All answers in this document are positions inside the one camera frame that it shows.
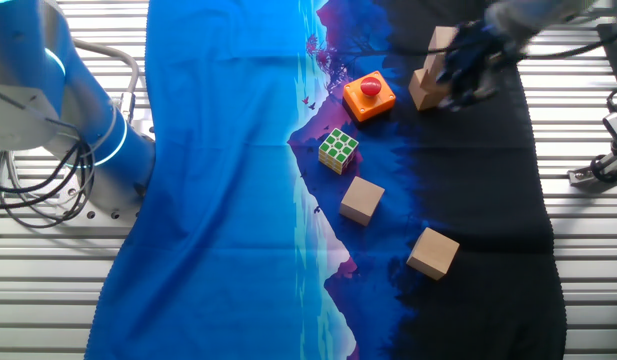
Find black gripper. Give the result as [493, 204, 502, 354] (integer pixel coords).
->
[435, 20, 510, 112]

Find plain wooden cube block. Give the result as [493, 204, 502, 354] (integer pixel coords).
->
[420, 49, 448, 92]
[406, 227, 461, 282]
[338, 175, 386, 227]
[427, 25, 459, 55]
[408, 67, 450, 112]

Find orange box with red button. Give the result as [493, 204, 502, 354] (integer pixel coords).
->
[342, 70, 397, 123]

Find green faced puzzle cube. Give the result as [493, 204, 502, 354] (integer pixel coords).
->
[317, 127, 360, 176]

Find black flat slab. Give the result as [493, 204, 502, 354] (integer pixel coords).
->
[596, 22, 617, 109]

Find blue black landscape cloth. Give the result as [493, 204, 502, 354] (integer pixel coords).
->
[84, 0, 568, 360]

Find silver ribbed depth camera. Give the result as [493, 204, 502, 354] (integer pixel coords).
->
[585, 0, 617, 15]

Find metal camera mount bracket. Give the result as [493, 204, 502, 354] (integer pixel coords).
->
[567, 149, 617, 189]

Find grey cable with metal connector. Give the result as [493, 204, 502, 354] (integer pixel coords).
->
[72, 38, 141, 124]

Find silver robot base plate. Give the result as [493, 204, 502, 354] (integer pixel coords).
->
[47, 164, 157, 236]

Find black base cable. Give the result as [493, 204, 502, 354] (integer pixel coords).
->
[0, 149, 95, 231]
[0, 139, 94, 197]

